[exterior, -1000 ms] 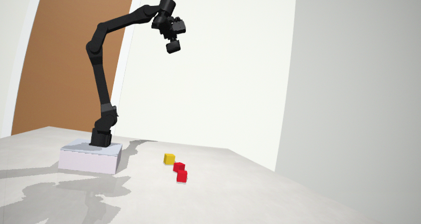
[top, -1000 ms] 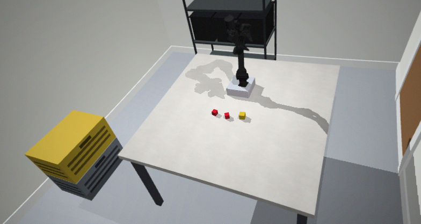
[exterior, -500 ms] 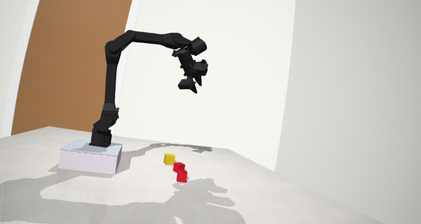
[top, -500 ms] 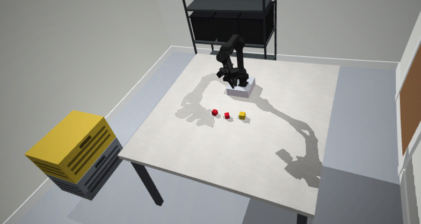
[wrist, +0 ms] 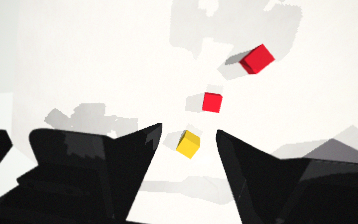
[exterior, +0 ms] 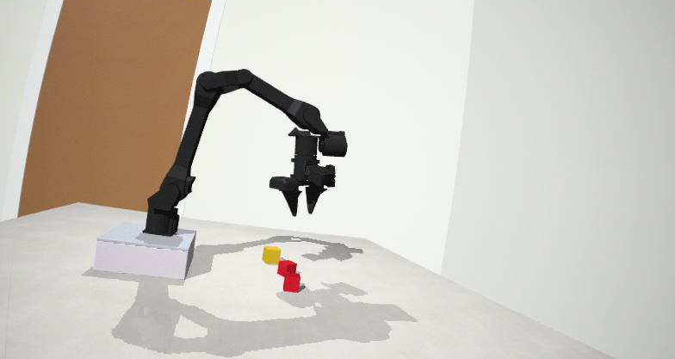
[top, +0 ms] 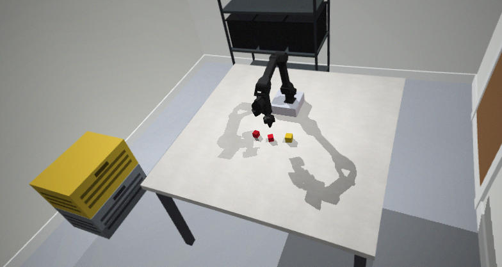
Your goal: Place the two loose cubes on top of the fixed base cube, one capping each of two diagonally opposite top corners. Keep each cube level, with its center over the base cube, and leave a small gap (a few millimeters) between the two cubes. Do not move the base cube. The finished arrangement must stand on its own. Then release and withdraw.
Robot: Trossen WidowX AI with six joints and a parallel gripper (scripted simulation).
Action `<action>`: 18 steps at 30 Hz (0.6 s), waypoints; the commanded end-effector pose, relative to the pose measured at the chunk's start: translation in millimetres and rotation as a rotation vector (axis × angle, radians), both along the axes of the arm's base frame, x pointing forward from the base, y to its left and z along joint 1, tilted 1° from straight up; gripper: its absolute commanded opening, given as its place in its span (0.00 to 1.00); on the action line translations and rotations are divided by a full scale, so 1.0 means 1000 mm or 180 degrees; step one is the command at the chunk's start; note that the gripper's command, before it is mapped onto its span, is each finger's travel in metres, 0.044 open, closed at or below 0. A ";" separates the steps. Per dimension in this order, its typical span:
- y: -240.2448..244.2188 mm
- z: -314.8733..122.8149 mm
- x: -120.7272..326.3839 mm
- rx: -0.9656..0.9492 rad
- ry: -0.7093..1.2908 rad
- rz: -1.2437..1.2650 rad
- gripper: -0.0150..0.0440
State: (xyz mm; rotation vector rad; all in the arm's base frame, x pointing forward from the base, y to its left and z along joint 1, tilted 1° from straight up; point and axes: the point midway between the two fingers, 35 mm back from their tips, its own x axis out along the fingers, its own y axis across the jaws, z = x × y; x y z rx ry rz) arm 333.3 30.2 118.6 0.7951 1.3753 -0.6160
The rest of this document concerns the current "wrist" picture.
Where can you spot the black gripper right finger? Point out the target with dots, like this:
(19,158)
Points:
(265,188)

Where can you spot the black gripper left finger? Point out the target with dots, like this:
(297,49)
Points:
(122,163)

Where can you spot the red cube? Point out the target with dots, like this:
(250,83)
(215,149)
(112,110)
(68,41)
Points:
(257,59)
(212,102)

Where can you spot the yellow cube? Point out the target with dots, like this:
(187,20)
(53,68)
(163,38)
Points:
(188,144)

